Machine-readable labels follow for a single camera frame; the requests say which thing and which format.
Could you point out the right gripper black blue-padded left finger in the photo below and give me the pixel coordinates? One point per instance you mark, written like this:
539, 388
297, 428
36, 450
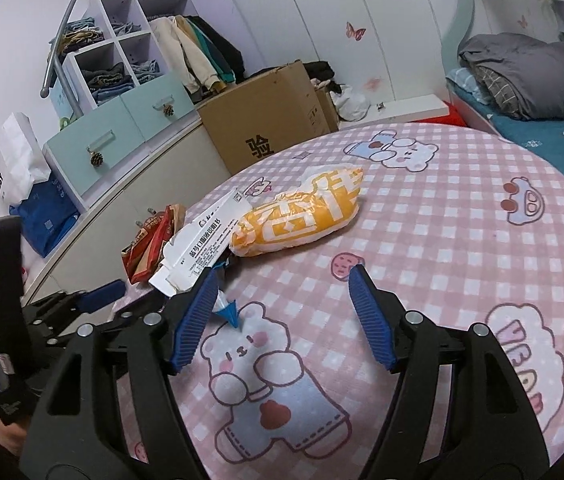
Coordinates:
77, 432

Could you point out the white paper bag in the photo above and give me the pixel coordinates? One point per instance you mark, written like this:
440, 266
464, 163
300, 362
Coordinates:
22, 163

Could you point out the pink checkered bed blanket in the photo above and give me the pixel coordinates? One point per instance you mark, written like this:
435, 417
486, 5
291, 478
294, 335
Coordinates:
461, 225

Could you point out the hanging clothes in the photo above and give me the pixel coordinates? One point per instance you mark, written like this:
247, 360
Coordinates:
205, 62

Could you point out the red snack wrapper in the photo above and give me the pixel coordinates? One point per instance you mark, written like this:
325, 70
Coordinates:
141, 257

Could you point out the white paper medicine box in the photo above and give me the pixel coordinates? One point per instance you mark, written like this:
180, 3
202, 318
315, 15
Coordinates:
199, 244

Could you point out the mint drawer shelf unit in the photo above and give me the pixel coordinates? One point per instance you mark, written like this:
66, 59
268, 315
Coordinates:
117, 99

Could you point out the yellow white plastic bag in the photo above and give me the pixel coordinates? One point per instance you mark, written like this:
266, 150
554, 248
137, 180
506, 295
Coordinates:
326, 201

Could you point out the tall brown cardboard box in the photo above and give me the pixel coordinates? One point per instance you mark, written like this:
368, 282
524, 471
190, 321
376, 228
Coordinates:
264, 116

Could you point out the small blue wrapper piece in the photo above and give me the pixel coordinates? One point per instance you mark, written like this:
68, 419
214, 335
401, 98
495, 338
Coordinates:
226, 310

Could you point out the black handheld device left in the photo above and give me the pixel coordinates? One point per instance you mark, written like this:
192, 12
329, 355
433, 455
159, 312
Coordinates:
30, 336

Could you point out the red storage box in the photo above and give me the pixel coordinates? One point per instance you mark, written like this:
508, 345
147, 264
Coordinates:
452, 118

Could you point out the grey folded quilt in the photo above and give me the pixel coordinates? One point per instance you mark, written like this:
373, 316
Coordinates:
523, 75

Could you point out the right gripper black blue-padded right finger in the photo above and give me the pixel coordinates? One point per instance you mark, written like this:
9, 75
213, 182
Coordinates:
459, 410

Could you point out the blue shopping bag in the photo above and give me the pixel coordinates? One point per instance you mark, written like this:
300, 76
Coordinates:
47, 215

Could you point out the white low cabinet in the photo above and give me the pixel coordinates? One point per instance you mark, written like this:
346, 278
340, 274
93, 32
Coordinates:
181, 170

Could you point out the teal bed sheet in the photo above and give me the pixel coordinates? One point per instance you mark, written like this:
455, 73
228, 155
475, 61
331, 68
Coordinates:
544, 138

